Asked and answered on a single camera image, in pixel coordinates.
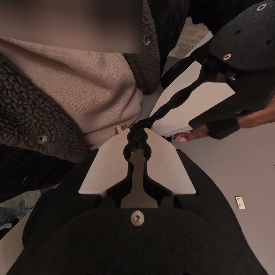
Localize black brick car chassis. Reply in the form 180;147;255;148
116;117;155;151

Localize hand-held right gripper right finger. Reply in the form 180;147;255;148
144;128;197;195

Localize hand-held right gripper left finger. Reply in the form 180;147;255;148
78;128;133;195

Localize grey desk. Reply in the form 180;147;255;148
0;30;275;275

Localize blue jeans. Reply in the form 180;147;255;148
0;190;35;239

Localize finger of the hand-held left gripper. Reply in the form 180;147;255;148
150;82;236;136
149;61;202;117

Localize person's left hand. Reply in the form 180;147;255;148
176;105;275;143

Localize beige sweatshirt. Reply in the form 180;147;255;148
0;37;144;151

